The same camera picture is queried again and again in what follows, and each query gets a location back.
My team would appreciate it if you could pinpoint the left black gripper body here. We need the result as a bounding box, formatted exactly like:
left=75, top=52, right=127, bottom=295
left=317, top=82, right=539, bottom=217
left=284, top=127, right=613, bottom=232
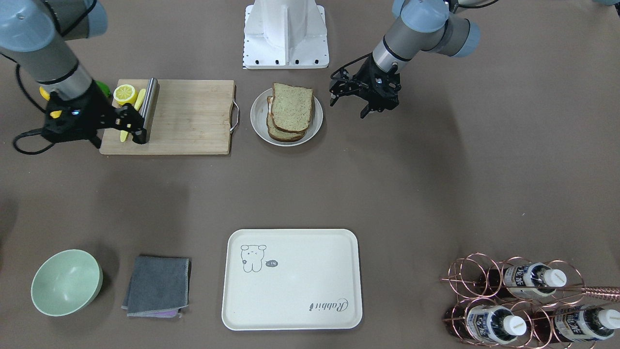
left=329, top=53, right=402, bottom=111

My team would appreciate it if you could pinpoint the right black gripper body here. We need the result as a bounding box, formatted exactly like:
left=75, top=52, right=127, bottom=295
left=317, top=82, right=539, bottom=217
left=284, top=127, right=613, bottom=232
left=41, top=81, right=116, bottom=148

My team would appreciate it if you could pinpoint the bread slice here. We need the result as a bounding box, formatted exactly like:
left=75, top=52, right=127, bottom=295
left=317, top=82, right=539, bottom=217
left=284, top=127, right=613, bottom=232
left=271, top=82, right=314, bottom=133
left=266, top=96, right=306, bottom=142

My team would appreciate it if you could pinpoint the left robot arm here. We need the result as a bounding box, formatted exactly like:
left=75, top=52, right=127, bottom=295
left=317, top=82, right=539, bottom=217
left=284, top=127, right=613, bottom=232
left=329, top=0, right=481, bottom=118

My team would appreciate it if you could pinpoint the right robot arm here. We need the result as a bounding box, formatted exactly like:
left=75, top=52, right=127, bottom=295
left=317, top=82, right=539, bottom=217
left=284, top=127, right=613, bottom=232
left=0, top=0, right=148, bottom=148

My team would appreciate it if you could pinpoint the cream serving tray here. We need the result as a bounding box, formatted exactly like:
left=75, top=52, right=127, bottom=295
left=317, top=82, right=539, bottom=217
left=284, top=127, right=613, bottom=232
left=221, top=228, right=363, bottom=331

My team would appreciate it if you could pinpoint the lemon half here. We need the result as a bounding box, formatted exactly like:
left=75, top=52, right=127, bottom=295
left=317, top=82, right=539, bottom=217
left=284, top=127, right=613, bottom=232
left=112, top=84, right=138, bottom=107

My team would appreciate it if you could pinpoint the green lime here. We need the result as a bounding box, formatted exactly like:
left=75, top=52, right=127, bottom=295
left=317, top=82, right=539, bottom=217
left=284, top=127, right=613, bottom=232
left=95, top=80, right=111, bottom=98

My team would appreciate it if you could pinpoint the white plate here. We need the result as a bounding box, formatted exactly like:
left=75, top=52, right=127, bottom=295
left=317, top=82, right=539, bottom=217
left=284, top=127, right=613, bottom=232
left=250, top=88, right=324, bottom=147

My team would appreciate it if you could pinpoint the grey folded cloth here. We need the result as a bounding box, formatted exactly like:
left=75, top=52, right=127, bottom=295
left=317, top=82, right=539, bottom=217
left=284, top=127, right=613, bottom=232
left=121, top=255, right=191, bottom=318

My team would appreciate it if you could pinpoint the green bowl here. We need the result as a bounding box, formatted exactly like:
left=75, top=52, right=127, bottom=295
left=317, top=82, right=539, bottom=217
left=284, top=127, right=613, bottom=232
left=30, top=249, right=103, bottom=317

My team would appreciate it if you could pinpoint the drink bottle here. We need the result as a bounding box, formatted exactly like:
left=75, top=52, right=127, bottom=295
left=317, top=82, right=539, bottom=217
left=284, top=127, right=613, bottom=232
left=465, top=305, right=527, bottom=345
left=553, top=305, right=620, bottom=342
left=502, top=262, right=568, bottom=300

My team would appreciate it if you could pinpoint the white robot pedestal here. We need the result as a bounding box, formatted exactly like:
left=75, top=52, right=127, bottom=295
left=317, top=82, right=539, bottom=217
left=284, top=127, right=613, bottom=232
left=242, top=0, right=330, bottom=69

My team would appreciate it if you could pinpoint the copper wire bottle rack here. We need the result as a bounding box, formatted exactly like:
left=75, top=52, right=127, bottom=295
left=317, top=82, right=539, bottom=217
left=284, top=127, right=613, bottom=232
left=442, top=253, right=619, bottom=349

